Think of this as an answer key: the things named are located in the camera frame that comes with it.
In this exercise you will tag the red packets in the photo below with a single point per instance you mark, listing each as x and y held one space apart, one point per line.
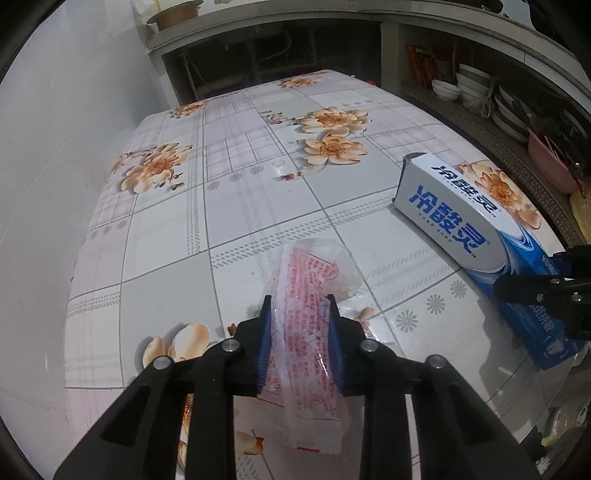
421 64

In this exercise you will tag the white bowl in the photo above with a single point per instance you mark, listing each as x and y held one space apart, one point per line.
446 91

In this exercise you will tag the stack of plates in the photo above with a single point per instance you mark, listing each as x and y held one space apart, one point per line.
510 115

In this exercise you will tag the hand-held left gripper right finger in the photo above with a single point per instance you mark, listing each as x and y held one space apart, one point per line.
337 355

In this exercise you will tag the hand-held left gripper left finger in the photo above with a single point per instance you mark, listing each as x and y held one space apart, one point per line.
263 350

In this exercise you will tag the stack of white bowls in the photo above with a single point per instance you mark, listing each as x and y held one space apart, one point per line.
473 85

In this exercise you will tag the pink plastic basin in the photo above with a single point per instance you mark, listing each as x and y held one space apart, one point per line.
551 161

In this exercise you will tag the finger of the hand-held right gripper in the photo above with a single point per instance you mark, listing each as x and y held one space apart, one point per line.
575 263
531 290

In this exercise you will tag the blue white toothpaste box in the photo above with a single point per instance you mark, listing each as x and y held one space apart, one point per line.
443 207

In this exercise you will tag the pale yellow bag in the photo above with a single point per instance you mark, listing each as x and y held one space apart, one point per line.
581 214

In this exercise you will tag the clear plastic bag red print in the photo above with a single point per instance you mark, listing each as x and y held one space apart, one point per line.
300 323

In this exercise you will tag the metal basin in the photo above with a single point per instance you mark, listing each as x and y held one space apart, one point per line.
178 14

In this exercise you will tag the floral tablecloth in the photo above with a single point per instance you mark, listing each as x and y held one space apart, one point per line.
207 207

